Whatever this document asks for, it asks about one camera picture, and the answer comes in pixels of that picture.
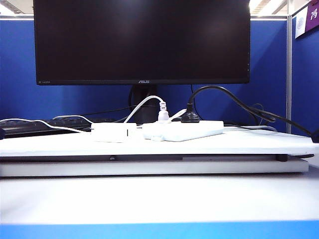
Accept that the white charger block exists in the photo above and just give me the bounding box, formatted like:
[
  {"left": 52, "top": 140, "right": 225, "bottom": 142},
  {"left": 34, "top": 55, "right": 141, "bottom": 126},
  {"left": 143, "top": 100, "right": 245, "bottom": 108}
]
[{"left": 90, "top": 122, "right": 138, "bottom": 143}]

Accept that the black computer keyboard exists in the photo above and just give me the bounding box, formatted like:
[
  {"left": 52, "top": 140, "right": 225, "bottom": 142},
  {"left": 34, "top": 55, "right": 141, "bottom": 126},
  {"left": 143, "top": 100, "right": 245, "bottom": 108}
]
[{"left": 0, "top": 116, "right": 93, "bottom": 139}]

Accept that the purple and white sign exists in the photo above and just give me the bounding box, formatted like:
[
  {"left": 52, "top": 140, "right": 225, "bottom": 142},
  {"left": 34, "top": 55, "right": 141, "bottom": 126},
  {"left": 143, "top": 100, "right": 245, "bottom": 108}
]
[{"left": 295, "top": 0, "right": 319, "bottom": 39}]

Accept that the black computer monitor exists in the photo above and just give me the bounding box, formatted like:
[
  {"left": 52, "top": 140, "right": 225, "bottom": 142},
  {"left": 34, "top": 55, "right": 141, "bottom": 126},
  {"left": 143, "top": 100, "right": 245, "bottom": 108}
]
[{"left": 32, "top": 0, "right": 251, "bottom": 86}]

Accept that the thin white charger cable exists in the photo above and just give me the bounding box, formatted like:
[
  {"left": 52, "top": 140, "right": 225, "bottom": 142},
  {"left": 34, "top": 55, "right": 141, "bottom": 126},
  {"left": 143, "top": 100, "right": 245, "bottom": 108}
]
[{"left": 0, "top": 108, "right": 187, "bottom": 134}]

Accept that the silver partition post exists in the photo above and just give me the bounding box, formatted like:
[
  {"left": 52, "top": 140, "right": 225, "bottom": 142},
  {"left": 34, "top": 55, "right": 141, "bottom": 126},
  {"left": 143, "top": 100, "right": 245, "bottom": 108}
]
[{"left": 286, "top": 13, "right": 294, "bottom": 134}]

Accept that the black monitor stand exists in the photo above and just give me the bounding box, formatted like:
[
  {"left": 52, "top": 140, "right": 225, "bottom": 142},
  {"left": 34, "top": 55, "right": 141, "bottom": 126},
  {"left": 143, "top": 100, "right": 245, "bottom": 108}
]
[{"left": 128, "top": 84, "right": 180, "bottom": 124}]

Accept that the white lower board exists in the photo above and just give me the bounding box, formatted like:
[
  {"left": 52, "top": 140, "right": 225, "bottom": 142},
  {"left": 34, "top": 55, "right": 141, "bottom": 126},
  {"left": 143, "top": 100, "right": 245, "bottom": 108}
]
[{"left": 0, "top": 159, "right": 311, "bottom": 177}]

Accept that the white raised desk board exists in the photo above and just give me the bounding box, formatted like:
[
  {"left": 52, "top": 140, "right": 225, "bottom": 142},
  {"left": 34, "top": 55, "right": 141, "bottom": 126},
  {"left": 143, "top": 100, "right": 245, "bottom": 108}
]
[{"left": 0, "top": 126, "right": 319, "bottom": 157}]

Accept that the black plug with black cable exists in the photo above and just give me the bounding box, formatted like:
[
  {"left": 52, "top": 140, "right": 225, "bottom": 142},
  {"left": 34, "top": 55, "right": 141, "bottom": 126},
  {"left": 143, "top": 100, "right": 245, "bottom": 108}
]
[{"left": 180, "top": 85, "right": 314, "bottom": 137}]

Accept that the thin black cable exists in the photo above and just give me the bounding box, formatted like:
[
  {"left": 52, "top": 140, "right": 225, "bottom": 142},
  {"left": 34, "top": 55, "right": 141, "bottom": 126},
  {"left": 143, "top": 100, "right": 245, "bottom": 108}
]
[{"left": 224, "top": 103, "right": 277, "bottom": 130}]

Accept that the white power strip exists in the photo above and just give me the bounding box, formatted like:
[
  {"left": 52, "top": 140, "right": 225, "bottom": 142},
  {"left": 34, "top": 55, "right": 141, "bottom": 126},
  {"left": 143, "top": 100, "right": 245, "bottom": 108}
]
[{"left": 142, "top": 120, "right": 224, "bottom": 142}]

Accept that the pale grey cable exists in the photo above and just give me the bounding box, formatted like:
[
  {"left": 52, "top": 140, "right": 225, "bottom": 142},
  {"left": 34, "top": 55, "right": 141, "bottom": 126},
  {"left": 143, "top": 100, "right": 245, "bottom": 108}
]
[{"left": 223, "top": 124, "right": 278, "bottom": 131}]

